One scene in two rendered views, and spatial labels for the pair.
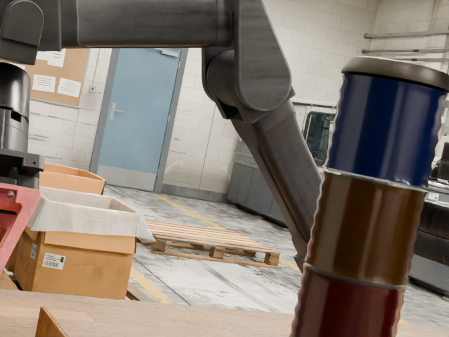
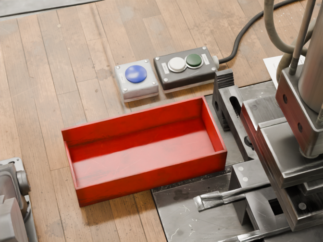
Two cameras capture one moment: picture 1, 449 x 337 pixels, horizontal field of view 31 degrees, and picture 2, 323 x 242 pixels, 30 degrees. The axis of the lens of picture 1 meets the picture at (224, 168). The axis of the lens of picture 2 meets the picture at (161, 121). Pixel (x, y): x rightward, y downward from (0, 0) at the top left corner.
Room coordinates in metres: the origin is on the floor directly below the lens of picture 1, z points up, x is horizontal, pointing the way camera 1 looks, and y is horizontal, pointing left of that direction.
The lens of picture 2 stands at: (0.65, 0.21, 1.78)
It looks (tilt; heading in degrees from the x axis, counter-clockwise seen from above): 55 degrees down; 280
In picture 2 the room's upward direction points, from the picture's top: straight up
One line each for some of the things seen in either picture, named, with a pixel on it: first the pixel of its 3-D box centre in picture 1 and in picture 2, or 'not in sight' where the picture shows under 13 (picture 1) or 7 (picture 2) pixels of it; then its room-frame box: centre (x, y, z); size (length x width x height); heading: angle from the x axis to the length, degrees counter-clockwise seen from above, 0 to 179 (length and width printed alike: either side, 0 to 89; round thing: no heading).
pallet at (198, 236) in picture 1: (197, 241); not in sight; (7.37, 0.11, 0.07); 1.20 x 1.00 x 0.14; 115
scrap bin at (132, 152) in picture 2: not in sight; (143, 149); (0.77, -0.32, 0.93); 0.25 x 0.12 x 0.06; 26
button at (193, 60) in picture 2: not in sight; (193, 62); (0.72, -0.52, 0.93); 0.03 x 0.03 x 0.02
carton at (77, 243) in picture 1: (76, 245); not in sight; (4.18, 0.68, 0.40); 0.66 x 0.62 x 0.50; 24
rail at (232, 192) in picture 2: not in sight; (262, 187); (0.58, -0.25, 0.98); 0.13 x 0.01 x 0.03; 26
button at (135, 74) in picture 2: not in sight; (136, 75); (0.82, -0.47, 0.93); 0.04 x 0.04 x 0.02
